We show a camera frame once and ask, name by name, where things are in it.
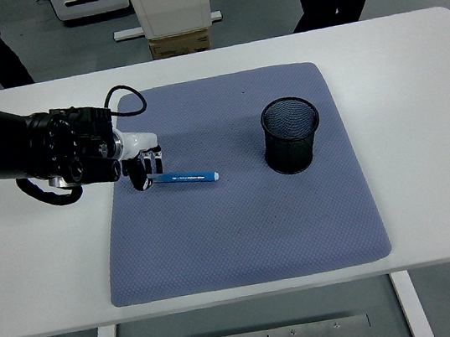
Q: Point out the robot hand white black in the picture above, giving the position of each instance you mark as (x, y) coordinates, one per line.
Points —
(138, 143)

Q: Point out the white cabinet with dark slot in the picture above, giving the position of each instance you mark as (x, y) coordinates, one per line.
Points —
(99, 8)

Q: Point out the blue marker pen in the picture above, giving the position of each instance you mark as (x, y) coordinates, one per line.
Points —
(192, 176)

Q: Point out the white upright stand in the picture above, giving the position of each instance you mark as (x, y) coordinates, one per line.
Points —
(170, 3)

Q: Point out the blue-grey textured mat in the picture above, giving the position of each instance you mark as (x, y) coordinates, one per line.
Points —
(238, 226)

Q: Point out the white stand base bar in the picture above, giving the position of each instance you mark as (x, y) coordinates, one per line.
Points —
(128, 33)

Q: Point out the brown cardboard box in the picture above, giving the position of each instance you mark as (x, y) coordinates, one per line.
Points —
(179, 45)

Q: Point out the black mesh pen holder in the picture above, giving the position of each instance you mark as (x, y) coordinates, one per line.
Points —
(290, 154)

